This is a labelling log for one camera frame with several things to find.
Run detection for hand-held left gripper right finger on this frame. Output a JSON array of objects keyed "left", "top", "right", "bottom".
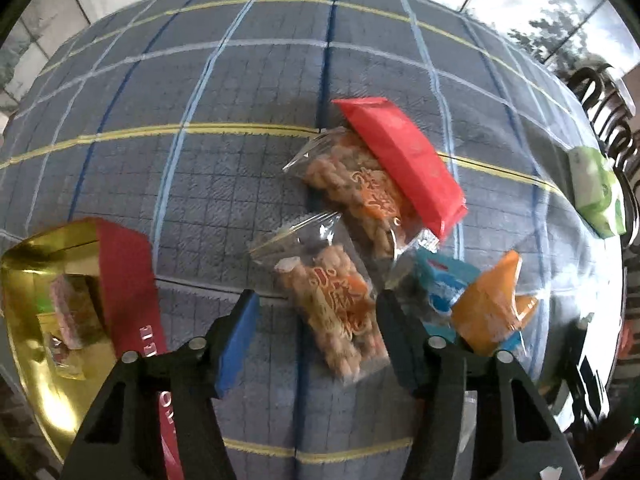
[{"left": 375, "top": 290, "right": 583, "bottom": 480}]

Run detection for clear twisted dough snack bag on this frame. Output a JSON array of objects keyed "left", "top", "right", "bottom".
[
  {"left": 282, "top": 127, "right": 441, "bottom": 261},
  {"left": 247, "top": 212, "right": 391, "bottom": 386}
]

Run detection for blue and white snack packet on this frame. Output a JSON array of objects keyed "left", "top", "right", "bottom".
[{"left": 415, "top": 250, "right": 526, "bottom": 356}]

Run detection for blue plaid tablecloth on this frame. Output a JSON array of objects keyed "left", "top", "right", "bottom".
[{"left": 0, "top": 0, "right": 626, "bottom": 480}]

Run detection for green tissue pack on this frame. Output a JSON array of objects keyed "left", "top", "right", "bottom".
[{"left": 567, "top": 146, "right": 627, "bottom": 240}]

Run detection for gold tin box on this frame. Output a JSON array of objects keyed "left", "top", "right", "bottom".
[{"left": 0, "top": 217, "right": 183, "bottom": 480}]

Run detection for long red snack packet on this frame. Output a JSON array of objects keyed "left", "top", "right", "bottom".
[{"left": 331, "top": 97, "right": 467, "bottom": 243}]

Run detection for pink snack packet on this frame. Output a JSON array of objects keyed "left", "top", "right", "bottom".
[{"left": 49, "top": 275, "right": 101, "bottom": 351}]

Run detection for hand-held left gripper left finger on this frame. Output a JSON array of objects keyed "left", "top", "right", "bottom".
[{"left": 60, "top": 289, "right": 261, "bottom": 480}]

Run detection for black chair back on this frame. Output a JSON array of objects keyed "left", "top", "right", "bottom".
[{"left": 565, "top": 62, "right": 640, "bottom": 221}]

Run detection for orange snack packet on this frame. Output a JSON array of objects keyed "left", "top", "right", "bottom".
[{"left": 450, "top": 250, "right": 541, "bottom": 358}]

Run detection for ink painting folding screen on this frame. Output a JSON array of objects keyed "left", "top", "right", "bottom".
[{"left": 0, "top": 0, "right": 640, "bottom": 111}]

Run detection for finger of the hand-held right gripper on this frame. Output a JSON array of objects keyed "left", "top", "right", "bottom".
[{"left": 572, "top": 317, "right": 613, "bottom": 431}]

